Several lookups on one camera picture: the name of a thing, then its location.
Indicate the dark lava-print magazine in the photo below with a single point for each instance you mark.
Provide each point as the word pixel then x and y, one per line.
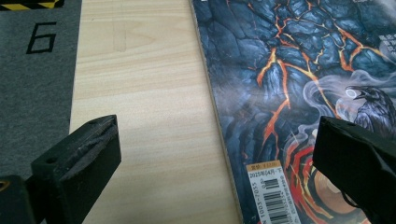
pixel 280 77

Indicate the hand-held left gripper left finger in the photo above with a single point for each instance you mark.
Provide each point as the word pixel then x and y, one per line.
pixel 77 161

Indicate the yellow black hazard tape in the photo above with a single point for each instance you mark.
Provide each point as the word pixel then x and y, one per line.
pixel 31 4

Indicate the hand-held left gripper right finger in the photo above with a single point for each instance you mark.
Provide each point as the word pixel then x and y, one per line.
pixel 358 161

